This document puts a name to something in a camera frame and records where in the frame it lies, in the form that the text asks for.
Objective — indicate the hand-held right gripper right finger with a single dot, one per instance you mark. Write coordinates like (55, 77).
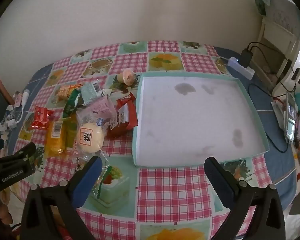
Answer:
(221, 182)

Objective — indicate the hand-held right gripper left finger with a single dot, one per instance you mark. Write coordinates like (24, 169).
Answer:
(86, 182)

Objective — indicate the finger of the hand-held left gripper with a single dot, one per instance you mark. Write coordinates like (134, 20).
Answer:
(25, 152)

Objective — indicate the yellow cake packet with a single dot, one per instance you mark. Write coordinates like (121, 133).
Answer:
(55, 137)

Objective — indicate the small red snack packet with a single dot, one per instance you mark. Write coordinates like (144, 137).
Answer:
(41, 116)

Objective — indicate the round white bun packet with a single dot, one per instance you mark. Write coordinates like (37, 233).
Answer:
(90, 137)

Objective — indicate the teal cardboard box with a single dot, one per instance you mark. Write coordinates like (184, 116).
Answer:
(190, 120)

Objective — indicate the dark green snack packet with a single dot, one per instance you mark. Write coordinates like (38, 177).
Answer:
(73, 100)

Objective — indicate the orange snack packet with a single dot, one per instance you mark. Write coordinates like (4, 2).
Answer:
(64, 90)

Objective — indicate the pale pink snack packet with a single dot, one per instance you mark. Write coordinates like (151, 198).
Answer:
(102, 107)

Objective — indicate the large red flower-print packet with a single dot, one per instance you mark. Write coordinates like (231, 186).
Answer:
(130, 107)

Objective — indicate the light teal snack packet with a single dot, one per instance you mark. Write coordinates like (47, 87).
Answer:
(90, 92)

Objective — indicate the pink round candy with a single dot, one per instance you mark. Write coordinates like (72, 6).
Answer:
(128, 77)

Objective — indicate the person's left hand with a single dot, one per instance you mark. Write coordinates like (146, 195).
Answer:
(2, 212)

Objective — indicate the pink checked printed tablecloth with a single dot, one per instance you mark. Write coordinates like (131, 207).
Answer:
(165, 192)

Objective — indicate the upright phone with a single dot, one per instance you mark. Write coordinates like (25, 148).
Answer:
(290, 122)

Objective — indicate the white power strip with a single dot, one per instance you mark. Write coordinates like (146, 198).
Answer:
(240, 66)

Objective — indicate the black charger adapter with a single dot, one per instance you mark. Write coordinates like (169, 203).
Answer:
(246, 56)

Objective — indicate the white chair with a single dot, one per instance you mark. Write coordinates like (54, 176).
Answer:
(265, 30)

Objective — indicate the grey cloth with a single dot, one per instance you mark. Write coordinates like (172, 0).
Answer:
(282, 12)

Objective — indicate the teal cloth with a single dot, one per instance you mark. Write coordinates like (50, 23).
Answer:
(261, 0)

